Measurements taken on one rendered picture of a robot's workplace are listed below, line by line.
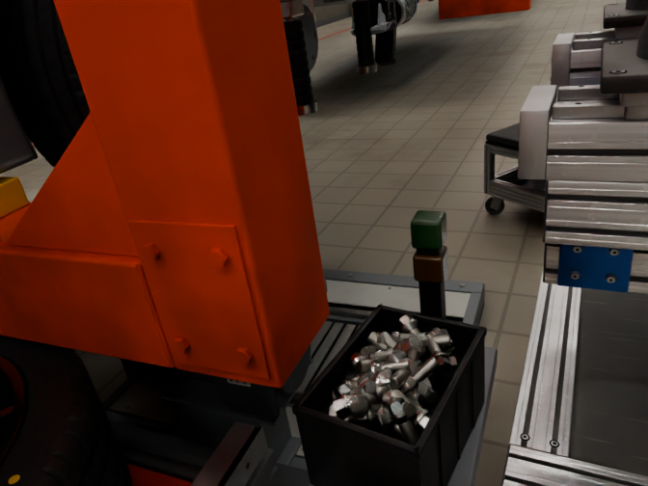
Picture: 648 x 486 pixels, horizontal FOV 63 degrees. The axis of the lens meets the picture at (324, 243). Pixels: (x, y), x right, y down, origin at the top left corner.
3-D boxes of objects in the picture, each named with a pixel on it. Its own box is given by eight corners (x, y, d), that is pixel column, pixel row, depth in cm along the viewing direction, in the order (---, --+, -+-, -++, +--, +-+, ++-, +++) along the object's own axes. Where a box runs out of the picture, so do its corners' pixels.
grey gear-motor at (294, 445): (178, 385, 135) (138, 265, 119) (330, 416, 118) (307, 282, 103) (130, 438, 120) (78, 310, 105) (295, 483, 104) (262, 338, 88)
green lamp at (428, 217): (418, 235, 72) (417, 208, 70) (447, 237, 71) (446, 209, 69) (411, 249, 69) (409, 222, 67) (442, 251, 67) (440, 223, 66)
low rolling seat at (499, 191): (481, 213, 218) (480, 133, 203) (540, 188, 233) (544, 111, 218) (574, 248, 184) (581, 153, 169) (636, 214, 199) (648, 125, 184)
